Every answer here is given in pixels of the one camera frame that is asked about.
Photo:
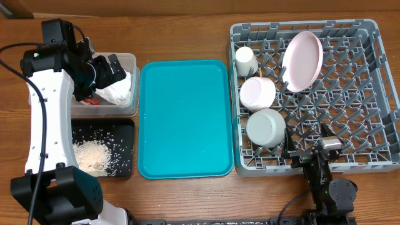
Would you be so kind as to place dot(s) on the pink small bowl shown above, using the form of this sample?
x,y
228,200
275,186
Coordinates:
x,y
257,93

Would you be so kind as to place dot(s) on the white napkin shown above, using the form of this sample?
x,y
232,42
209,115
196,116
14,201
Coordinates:
x,y
118,93

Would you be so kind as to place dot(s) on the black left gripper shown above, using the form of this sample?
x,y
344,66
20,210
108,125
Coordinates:
x,y
107,77

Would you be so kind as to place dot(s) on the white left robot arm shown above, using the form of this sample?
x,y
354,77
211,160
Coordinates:
x,y
53,190

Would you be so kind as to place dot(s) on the black tray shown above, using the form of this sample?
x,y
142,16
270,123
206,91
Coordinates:
x,y
126,125

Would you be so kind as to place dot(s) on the teal plastic tray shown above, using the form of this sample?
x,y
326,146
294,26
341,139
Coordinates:
x,y
185,128

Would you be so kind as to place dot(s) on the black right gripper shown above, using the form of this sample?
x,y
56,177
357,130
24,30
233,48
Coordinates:
x,y
300,157

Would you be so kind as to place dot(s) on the white paper cup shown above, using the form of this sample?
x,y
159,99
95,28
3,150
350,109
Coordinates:
x,y
246,62

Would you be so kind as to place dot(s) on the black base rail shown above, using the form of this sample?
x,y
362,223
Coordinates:
x,y
270,221

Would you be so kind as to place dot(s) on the red wrapper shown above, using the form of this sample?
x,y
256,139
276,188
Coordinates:
x,y
89,101

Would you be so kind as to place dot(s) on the grey small bowl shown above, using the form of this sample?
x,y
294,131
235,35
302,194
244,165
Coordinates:
x,y
266,128

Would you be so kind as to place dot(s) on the pile of rice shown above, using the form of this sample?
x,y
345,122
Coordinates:
x,y
103,152

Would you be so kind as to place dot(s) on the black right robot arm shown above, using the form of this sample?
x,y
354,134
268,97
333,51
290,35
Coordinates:
x,y
333,198

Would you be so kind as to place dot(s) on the pink plate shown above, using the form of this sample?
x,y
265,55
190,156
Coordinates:
x,y
303,60

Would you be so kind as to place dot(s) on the grey dishwasher rack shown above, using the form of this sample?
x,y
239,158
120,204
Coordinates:
x,y
354,94

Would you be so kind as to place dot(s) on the clear plastic bin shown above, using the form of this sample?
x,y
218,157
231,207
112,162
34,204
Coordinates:
x,y
109,109

